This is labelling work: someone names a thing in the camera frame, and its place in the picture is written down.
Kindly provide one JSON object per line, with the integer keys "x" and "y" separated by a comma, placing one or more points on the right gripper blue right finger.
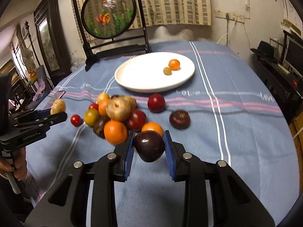
{"x": 174, "y": 153}

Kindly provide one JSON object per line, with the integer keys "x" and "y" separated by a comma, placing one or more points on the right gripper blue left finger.
{"x": 124, "y": 159}

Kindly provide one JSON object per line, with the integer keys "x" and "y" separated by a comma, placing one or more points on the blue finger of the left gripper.
{"x": 41, "y": 114}
{"x": 52, "y": 120}

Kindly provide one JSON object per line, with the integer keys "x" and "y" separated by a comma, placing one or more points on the small beige fruit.
{"x": 58, "y": 106}

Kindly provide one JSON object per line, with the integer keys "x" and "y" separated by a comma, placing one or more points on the large orange tangerine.
{"x": 115, "y": 132}

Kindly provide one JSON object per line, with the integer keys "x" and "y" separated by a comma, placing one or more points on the small dark plum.
{"x": 149, "y": 145}

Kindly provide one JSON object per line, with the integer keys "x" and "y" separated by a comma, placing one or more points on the dark purple mangosteen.
{"x": 180, "y": 119}

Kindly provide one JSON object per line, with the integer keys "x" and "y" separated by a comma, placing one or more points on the red cherry tomato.
{"x": 76, "y": 120}
{"x": 94, "y": 106}

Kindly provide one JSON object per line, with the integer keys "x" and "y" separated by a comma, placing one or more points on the dark avocado-like fruit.
{"x": 98, "y": 127}

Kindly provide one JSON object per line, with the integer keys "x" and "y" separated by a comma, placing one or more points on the small orange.
{"x": 153, "y": 126}
{"x": 174, "y": 64}

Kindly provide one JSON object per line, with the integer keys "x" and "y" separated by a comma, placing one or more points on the dark red plum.
{"x": 136, "y": 120}
{"x": 156, "y": 103}

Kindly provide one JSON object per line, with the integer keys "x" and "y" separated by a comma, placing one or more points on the large beige pomegranate-like fruit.
{"x": 118, "y": 109}

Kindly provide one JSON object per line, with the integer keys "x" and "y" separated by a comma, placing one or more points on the yellow-green tomato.
{"x": 91, "y": 116}

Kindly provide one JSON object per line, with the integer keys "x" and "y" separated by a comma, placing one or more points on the pale yellow fruit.
{"x": 102, "y": 96}

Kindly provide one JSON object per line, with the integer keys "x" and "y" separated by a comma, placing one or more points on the green-brown longan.
{"x": 167, "y": 71}

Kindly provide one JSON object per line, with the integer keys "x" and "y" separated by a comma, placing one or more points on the person's left hand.
{"x": 20, "y": 165}

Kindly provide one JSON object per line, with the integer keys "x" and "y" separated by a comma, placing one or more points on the smartphone on table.
{"x": 57, "y": 95}

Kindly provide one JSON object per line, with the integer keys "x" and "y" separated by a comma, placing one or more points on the standing fan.
{"x": 28, "y": 61}

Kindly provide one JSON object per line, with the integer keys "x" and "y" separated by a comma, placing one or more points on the blue striped tablecloth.
{"x": 233, "y": 117}

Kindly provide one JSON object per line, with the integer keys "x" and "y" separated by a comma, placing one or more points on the white oval plate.
{"x": 145, "y": 73}

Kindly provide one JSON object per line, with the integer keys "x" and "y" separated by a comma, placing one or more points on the dark framed picture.
{"x": 51, "y": 40}

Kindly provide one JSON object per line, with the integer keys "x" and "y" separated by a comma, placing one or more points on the round goldfish screen ornament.
{"x": 110, "y": 28}

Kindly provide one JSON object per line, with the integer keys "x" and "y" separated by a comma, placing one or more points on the dark media desk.
{"x": 286, "y": 90}

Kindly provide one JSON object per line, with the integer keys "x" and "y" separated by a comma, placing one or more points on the black hat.
{"x": 264, "y": 50}

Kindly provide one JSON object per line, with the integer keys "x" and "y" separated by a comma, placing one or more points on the checked beige curtain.
{"x": 174, "y": 12}

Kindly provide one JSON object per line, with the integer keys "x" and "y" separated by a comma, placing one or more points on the computer monitor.
{"x": 293, "y": 55}

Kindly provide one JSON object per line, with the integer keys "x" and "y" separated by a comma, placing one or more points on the white wall power strip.
{"x": 230, "y": 16}

